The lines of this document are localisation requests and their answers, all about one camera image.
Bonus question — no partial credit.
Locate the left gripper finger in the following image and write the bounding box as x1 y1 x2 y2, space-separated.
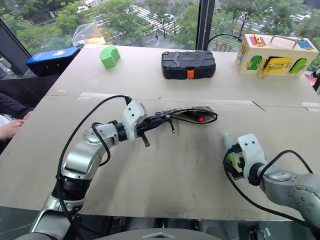
148 112 174 127
138 131 151 148

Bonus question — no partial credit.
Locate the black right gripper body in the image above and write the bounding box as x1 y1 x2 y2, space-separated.
235 151 247 177

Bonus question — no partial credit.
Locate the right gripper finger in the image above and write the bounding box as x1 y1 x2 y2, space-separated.
225 144 242 158
222 159 245 181

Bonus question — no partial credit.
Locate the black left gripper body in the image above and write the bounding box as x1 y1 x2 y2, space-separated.
134 119 155 138

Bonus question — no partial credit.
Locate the green highlighter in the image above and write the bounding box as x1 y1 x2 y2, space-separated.
222 130 237 168

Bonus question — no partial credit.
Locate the black grid pouch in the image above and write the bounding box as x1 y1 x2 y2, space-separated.
154 105 219 134

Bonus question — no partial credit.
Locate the person's right hand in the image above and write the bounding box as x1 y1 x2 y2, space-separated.
0 119 26 142

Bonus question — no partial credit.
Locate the black plastic tool case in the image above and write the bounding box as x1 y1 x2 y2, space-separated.
160 50 217 80

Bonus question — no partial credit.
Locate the green plastic block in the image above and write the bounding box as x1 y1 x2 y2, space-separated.
99 44 122 70

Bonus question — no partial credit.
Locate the badminton racket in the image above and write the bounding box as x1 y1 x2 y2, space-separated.
207 33 243 53

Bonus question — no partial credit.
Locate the wooden lock box toy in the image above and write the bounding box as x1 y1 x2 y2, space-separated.
235 33 320 80

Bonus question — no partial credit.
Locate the red flat object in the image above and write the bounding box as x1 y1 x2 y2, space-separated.
304 73 317 89

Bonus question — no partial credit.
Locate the clear plastic bag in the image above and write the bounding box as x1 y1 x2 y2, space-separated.
72 22 108 48

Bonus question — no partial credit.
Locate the blue hard case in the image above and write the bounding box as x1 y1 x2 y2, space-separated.
25 46 81 77

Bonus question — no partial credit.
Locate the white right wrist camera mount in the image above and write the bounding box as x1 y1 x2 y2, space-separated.
236 133 268 180

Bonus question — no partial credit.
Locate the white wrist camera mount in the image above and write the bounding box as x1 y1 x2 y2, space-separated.
121 99 149 141
236 133 268 180

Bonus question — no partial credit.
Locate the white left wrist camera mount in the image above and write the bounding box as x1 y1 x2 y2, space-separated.
121 99 149 141

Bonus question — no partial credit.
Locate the black window frame post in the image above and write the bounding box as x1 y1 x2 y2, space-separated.
195 0 219 52

